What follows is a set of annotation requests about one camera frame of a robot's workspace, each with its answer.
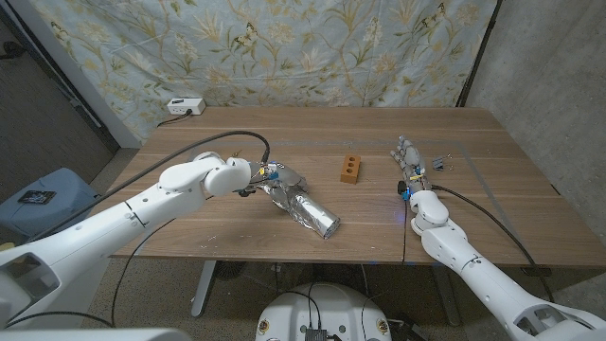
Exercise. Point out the black hub on torso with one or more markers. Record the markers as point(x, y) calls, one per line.
point(315, 334)

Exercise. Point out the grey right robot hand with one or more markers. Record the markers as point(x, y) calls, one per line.
point(413, 163)

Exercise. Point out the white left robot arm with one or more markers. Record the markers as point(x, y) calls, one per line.
point(118, 222)

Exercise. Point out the orange wooden block with holes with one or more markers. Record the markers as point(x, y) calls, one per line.
point(350, 170)

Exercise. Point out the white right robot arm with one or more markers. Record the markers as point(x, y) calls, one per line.
point(487, 279)

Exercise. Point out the white robot shoulder cover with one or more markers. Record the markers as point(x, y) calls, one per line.
point(94, 335)

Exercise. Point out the black round knob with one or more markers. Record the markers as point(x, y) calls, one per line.
point(12, 48)

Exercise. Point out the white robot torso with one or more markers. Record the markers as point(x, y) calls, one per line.
point(326, 308)

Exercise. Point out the aluminum foil roll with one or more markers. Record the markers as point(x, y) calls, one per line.
point(312, 215)

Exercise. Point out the grey binder clip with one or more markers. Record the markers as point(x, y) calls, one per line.
point(439, 163)

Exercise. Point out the grey metal table leg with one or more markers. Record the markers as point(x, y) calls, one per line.
point(447, 298)
point(203, 289)

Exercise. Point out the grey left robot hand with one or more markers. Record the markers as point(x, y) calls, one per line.
point(281, 175)

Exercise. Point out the black backdrop frame pole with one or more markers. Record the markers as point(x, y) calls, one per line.
point(477, 57)

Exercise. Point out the white power strip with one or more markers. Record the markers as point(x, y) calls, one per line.
point(182, 105)

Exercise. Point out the black card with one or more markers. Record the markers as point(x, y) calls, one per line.
point(37, 197)

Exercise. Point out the floral printed backdrop cloth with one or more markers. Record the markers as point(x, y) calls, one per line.
point(284, 47)

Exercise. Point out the blue grey storage bin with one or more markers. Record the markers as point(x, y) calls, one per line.
point(61, 184)

